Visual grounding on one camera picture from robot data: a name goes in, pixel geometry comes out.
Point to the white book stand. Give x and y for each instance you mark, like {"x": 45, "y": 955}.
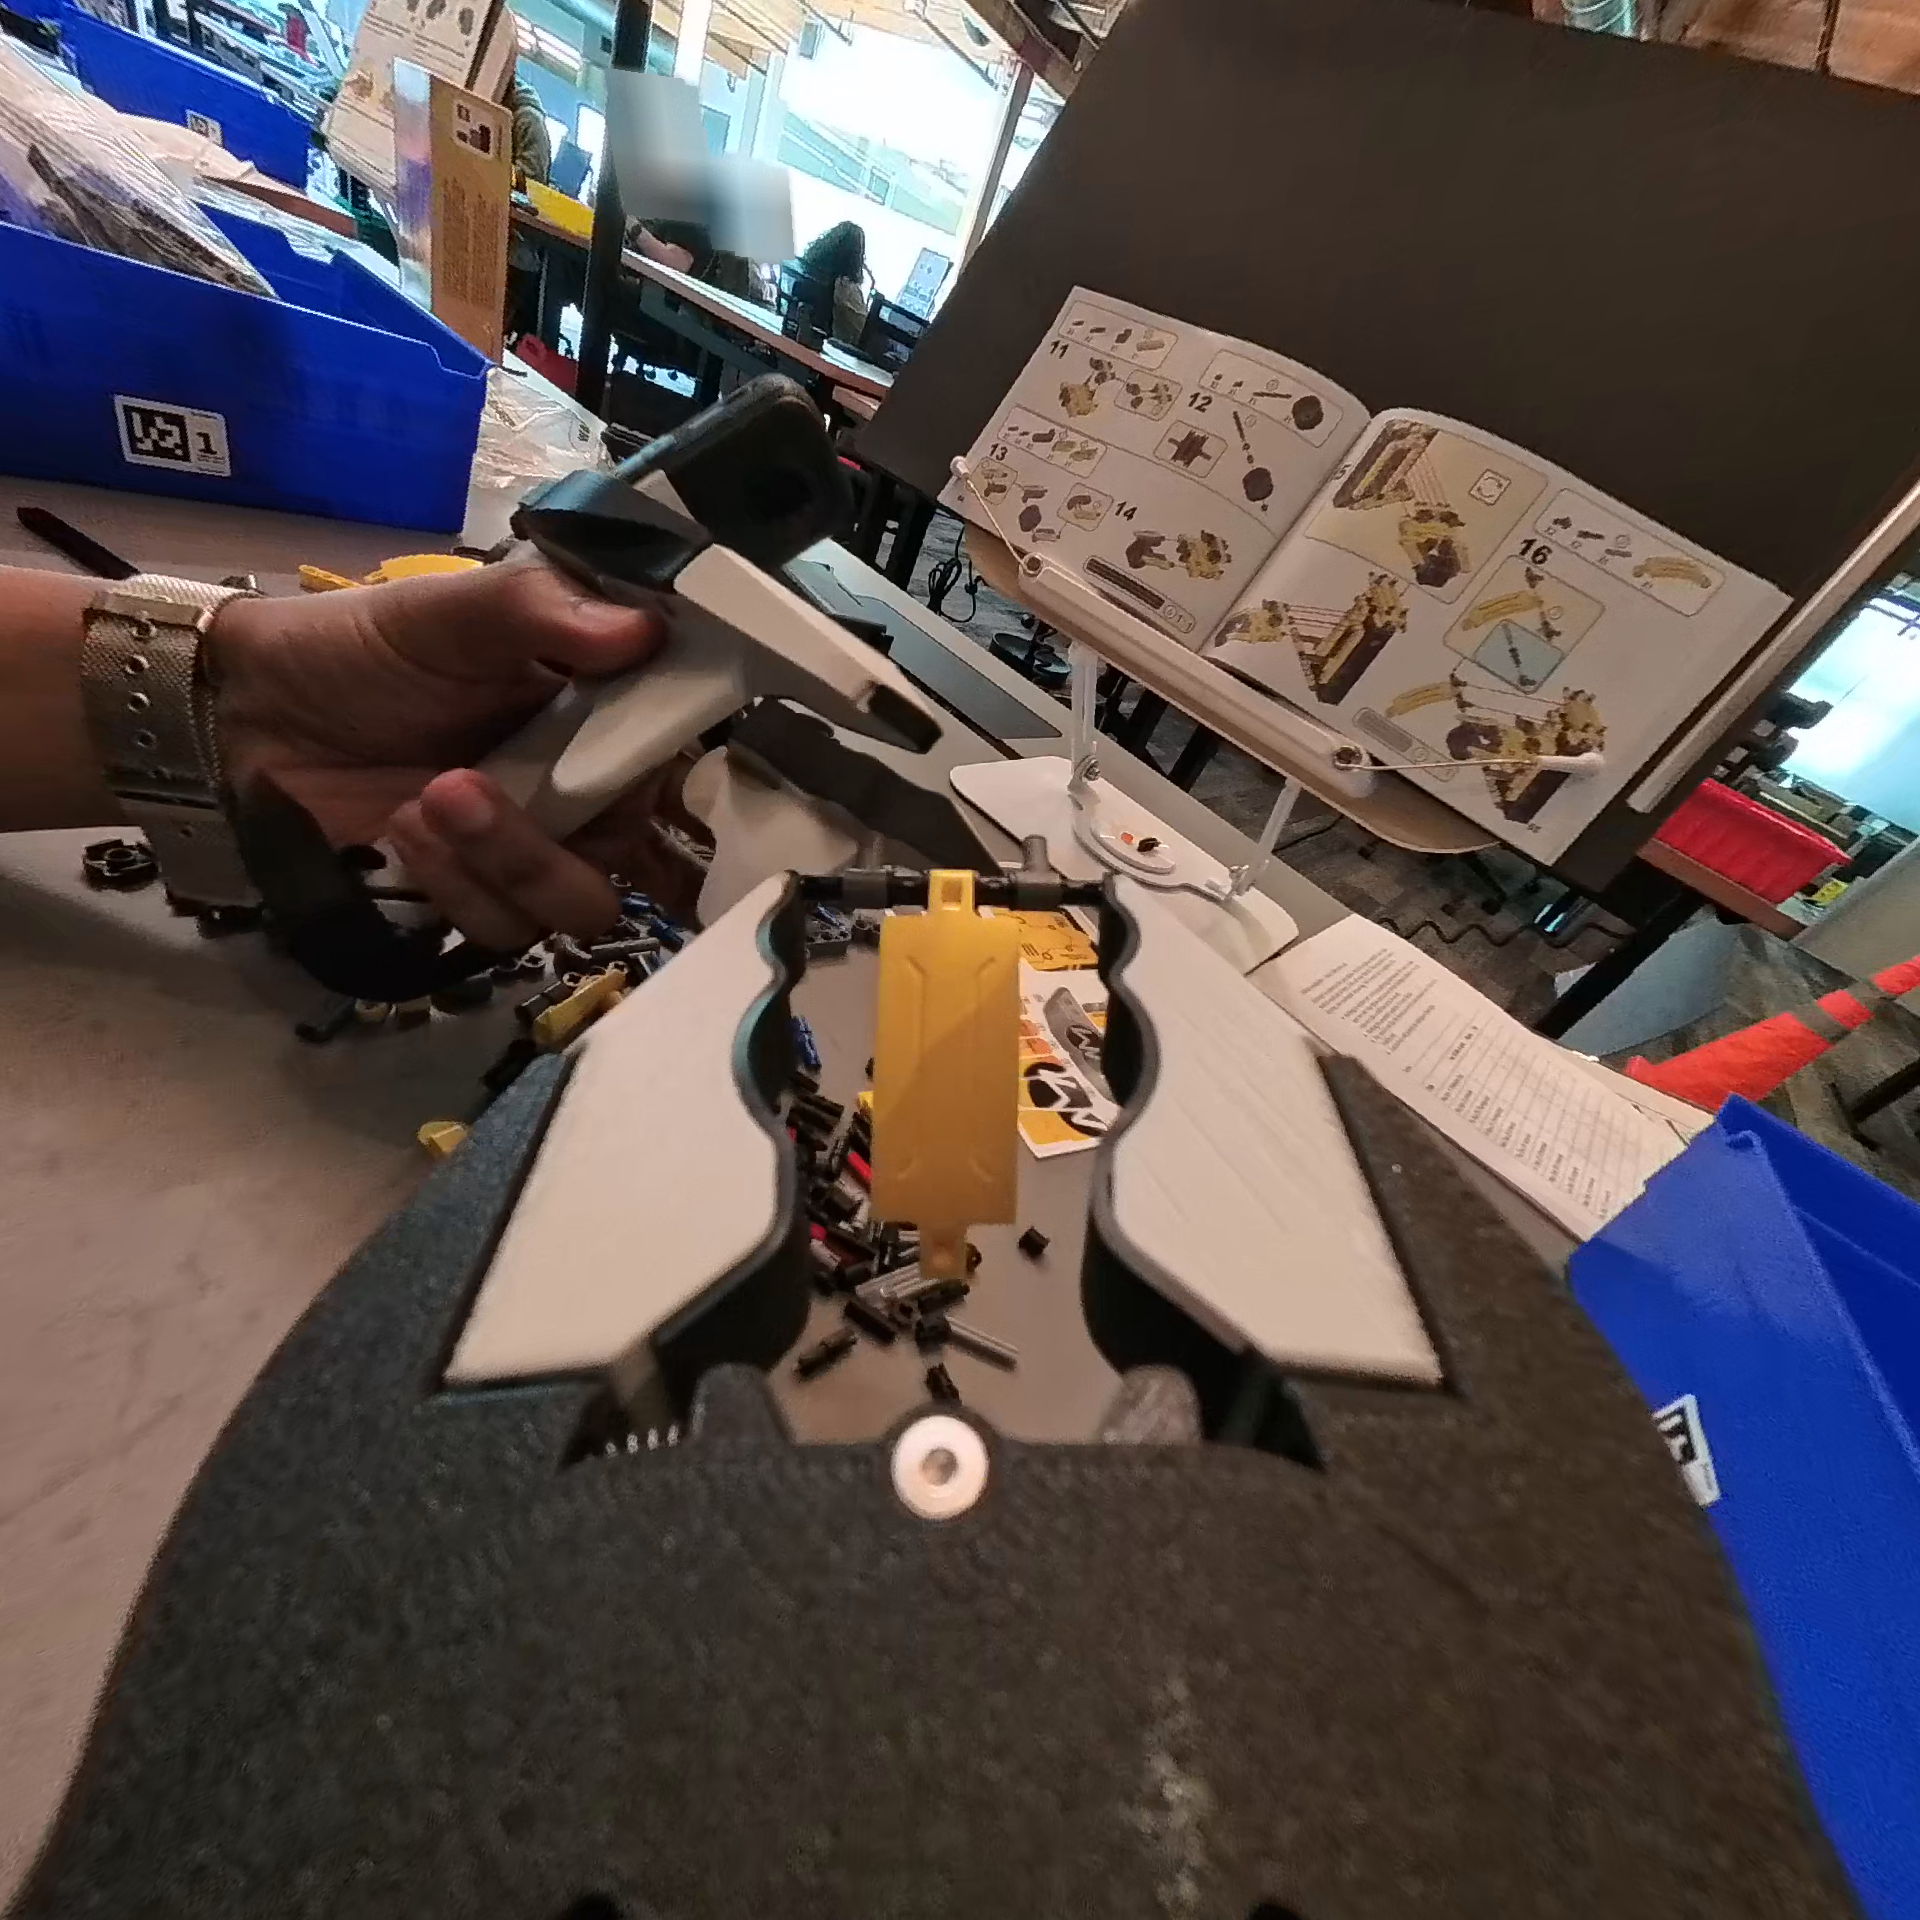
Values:
{"x": 1050, "y": 788}

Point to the open instruction booklet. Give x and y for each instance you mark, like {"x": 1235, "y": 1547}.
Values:
{"x": 1349, "y": 524}

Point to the pile of toy building pieces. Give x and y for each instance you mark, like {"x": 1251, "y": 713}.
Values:
{"x": 841, "y": 1200}

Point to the person's left hand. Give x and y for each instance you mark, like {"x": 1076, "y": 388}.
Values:
{"x": 346, "y": 674}

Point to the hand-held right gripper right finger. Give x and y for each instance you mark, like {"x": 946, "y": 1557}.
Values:
{"x": 1262, "y": 1186}

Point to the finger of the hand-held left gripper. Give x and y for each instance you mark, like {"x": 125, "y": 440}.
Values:
{"x": 870, "y": 788}
{"x": 718, "y": 805}

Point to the orange traffic cone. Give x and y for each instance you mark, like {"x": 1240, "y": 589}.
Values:
{"x": 1771, "y": 1042}

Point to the black partition board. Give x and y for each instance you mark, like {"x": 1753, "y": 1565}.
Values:
{"x": 1349, "y": 181}

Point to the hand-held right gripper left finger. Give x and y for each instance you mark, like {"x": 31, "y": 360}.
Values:
{"x": 631, "y": 1169}

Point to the yellow panel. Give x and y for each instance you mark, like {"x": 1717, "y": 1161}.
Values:
{"x": 946, "y": 1050}

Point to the brown cardboard panel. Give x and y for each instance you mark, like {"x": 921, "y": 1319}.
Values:
{"x": 469, "y": 228}

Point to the clear bags of toy pieces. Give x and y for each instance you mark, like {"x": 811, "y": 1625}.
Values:
{"x": 119, "y": 193}

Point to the yellow sticker sheet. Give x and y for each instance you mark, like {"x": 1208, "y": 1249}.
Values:
{"x": 1060, "y": 1111}

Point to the crumpled clear plastic bag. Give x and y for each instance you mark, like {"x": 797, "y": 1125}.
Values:
{"x": 535, "y": 437}

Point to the small red plastic bin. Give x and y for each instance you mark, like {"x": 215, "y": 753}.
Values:
{"x": 1743, "y": 840}

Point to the black pen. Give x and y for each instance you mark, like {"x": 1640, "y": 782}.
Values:
{"x": 76, "y": 542}

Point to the blue plastic storage bin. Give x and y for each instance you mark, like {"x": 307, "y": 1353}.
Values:
{"x": 302, "y": 408}
{"x": 180, "y": 91}
{"x": 1801, "y": 1426}

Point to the printed paper sheet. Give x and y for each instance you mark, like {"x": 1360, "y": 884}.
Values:
{"x": 1471, "y": 1050}

